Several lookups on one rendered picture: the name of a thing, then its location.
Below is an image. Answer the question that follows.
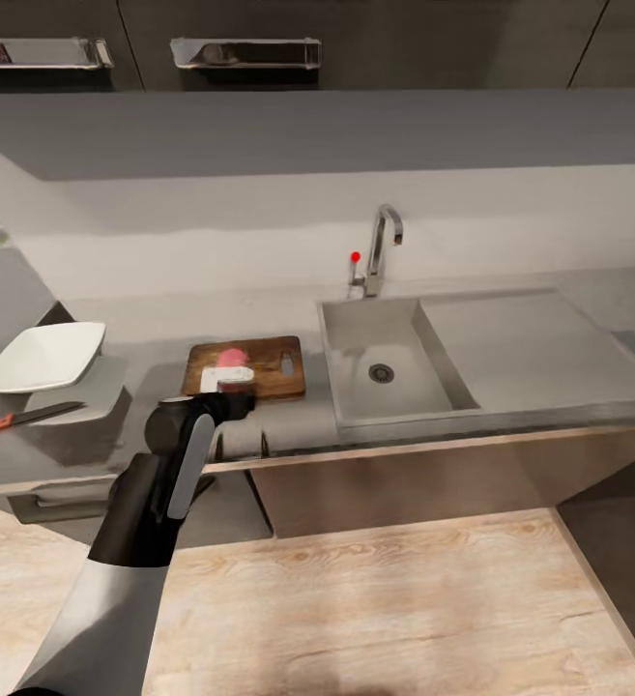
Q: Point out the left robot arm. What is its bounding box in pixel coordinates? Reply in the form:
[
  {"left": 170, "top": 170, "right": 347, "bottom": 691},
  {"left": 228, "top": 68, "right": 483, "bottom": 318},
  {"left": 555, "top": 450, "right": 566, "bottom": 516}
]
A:
[{"left": 7, "top": 366, "right": 255, "bottom": 696}]

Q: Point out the cutting board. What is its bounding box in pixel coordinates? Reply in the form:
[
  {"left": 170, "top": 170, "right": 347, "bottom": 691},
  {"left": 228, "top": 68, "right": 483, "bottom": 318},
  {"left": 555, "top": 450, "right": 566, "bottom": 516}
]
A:
[{"left": 180, "top": 336, "right": 306, "bottom": 401}]

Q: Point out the parer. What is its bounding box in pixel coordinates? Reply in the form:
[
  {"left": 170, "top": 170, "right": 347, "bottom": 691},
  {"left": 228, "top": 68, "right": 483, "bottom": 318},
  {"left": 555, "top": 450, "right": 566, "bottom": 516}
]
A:
[{"left": 0, "top": 401, "right": 82, "bottom": 429}]

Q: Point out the vidalia onion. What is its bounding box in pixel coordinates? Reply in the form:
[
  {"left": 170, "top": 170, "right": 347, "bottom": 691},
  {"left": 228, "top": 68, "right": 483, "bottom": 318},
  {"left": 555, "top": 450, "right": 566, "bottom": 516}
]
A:
[{"left": 216, "top": 348, "right": 249, "bottom": 366}]

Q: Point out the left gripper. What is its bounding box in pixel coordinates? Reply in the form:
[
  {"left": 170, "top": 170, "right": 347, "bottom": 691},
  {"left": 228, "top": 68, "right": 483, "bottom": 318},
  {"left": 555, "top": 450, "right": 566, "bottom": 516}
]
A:
[{"left": 199, "top": 387, "right": 255, "bottom": 425}]

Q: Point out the bowl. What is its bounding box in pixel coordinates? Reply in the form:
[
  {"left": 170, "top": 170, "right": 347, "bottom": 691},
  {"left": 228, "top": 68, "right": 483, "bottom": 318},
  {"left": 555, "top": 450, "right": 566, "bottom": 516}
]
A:
[{"left": 0, "top": 322, "right": 106, "bottom": 393}]

